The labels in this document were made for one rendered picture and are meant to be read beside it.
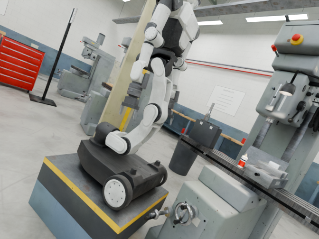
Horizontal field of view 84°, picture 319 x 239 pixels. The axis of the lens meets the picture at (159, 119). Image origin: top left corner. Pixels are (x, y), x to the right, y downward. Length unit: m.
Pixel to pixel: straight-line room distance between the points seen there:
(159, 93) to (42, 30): 8.49
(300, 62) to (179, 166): 2.43
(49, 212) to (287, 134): 1.92
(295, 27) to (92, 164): 1.56
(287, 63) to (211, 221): 1.08
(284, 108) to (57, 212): 1.64
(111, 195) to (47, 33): 8.73
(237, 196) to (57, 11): 9.31
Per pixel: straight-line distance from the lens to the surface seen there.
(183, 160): 3.24
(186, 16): 1.33
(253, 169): 1.25
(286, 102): 1.39
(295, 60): 1.45
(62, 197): 1.44
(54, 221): 1.55
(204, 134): 1.60
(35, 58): 4.93
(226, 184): 1.26
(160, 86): 1.26
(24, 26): 9.45
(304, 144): 1.79
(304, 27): 1.44
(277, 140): 1.82
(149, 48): 1.16
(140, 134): 1.30
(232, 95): 6.49
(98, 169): 1.32
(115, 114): 2.52
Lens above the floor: 1.13
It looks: 7 degrees down
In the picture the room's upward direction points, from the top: 24 degrees clockwise
